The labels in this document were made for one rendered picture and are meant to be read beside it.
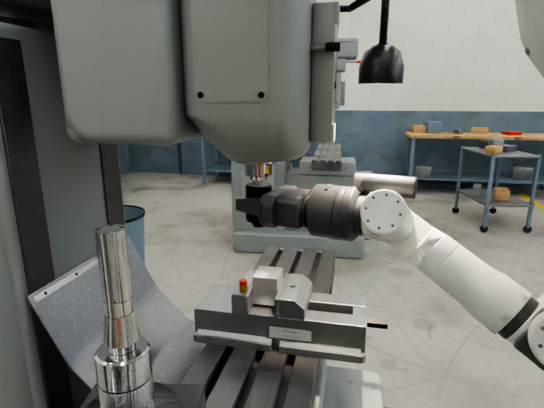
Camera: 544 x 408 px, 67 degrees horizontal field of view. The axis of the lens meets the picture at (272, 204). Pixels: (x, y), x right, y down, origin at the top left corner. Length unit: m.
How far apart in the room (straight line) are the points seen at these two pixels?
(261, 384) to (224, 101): 0.48
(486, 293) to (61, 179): 0.73
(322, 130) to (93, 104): 0.36
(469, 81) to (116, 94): 6.92
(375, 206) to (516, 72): 7.01
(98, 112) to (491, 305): 0.62
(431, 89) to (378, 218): 6.71
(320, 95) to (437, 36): 6.69
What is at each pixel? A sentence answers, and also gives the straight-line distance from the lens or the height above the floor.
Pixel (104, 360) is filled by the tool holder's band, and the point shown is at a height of 1.20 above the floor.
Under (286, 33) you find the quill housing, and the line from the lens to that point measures 0.62.
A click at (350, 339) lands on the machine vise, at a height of 0.97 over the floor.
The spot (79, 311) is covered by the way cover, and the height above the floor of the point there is 1.02.
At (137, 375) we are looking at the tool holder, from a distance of 0.40.
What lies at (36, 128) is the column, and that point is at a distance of 0.82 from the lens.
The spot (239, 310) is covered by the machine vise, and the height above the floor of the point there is 1.00.
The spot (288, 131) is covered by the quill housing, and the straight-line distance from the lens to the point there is 0.62.
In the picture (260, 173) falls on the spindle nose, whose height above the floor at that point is 1.29.
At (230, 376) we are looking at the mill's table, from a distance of 0.80.
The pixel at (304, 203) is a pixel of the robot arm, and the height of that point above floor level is 1.25.
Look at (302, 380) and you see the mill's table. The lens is 0.79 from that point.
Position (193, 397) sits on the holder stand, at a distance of 0.47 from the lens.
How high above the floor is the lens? 1.41
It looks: 15 degrees down
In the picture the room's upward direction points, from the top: straight up
